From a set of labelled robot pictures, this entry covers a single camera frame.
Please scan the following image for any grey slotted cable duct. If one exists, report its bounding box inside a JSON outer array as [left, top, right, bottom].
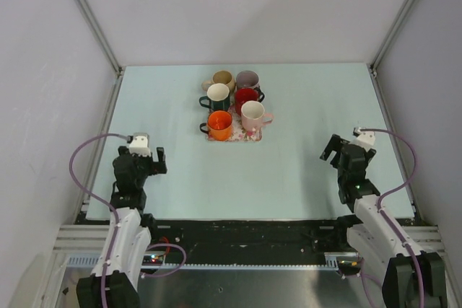
[[66, 252, 362, 271]]

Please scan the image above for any dark green mug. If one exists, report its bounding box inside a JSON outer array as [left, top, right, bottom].
[[199, 83, 230, 112]]

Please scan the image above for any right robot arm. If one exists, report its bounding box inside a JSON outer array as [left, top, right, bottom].
[[320, 128, 448, 307]]

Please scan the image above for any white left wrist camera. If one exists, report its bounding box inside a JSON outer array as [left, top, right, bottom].
[[127, 133, 152, 157]]

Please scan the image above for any orange mug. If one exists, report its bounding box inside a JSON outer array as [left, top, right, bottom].
[[199, 110, 233, 141]]

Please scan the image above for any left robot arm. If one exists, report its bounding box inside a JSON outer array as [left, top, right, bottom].
[[77, 145, 167, 307]]

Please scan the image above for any pink ceramic mug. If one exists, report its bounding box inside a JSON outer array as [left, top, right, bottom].
[[241, 101, 274, 132]]

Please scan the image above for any aluminium frame rail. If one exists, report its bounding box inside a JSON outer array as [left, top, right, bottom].
[[53, 225, 446, 255]]

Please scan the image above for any floral pattern tray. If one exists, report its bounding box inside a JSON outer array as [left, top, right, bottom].
[[199, 105, 263, 142]]

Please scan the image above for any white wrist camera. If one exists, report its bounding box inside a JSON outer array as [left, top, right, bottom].
[[127, 133, 152, 157], [351, 127, 375, 152]]

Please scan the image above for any purple mug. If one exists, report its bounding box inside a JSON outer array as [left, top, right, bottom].
[[236, 71, 260, 89]]

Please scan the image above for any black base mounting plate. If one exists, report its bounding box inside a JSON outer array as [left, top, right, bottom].
[[152, 216, 357, 251]]

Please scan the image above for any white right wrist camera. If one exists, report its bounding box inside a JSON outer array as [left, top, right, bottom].
[[351, 127, 375, 152]]

